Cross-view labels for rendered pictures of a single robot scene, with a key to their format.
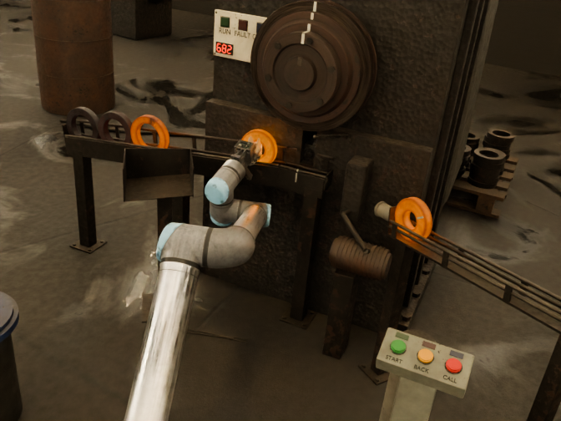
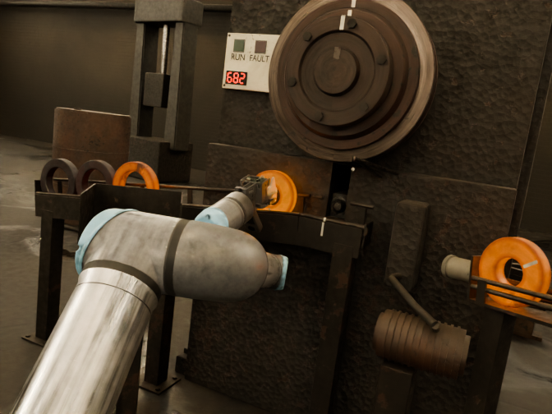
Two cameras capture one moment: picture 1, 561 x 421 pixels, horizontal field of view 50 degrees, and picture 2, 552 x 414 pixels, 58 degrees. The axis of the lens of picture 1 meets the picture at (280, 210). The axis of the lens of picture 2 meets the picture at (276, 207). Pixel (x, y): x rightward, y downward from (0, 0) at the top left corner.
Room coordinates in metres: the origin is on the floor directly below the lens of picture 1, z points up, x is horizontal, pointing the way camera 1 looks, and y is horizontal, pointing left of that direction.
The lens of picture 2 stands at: (0.75, 0.03, 0.96)
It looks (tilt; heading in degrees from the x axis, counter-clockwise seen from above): 9 degrees down; 2
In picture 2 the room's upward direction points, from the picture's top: 7 degrees clockwise
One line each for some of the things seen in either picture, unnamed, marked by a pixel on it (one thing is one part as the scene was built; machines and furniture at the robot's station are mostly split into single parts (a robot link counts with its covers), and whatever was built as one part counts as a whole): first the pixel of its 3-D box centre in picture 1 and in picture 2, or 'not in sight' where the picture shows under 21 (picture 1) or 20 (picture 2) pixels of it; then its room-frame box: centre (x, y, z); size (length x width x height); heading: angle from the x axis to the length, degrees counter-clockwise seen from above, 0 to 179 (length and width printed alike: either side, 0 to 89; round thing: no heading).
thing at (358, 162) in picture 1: (356, 188); (407, 244); (2.11, -0.29, 0.68); 0.11 x 0.08 x 0.24; 158
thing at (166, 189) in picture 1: (159, 237); (126, 311); (2.13, 0.49, 0.36); 0.26 x 0.20 x 0.72; 103
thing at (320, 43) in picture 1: (301, 72); (338, 72); (2.10, -0.03, 1.11); 0.28 x 0.06 x 0.28; 68
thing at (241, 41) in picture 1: (243, 38); (259, 63); (2.41, 0.21, 1.15); 0.26 x 0.02 x 0.18; 68
